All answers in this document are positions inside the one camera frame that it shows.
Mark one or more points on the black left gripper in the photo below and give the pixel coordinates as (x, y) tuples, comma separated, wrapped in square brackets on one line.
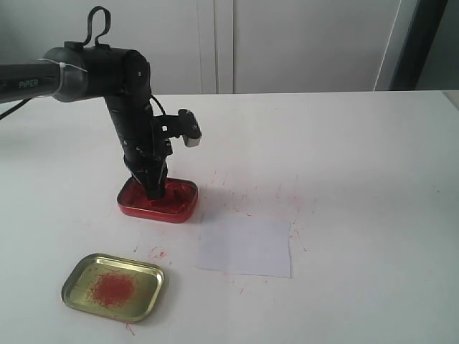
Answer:
[(149, 169)]

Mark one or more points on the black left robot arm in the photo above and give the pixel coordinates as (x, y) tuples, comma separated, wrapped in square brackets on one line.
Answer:
[(119, 76)]

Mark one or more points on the red ink pad tin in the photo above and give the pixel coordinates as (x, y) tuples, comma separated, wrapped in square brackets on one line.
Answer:
[(176, 206)]

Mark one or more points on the gold tin lid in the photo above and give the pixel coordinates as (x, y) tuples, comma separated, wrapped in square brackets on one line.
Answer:
[(113, 287)]

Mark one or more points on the white paper sheet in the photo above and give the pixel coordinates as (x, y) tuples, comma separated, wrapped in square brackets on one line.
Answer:
[(236, 244)]

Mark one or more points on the dark vertical post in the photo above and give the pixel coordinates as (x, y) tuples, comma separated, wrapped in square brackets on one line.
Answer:
[(417, 44)]

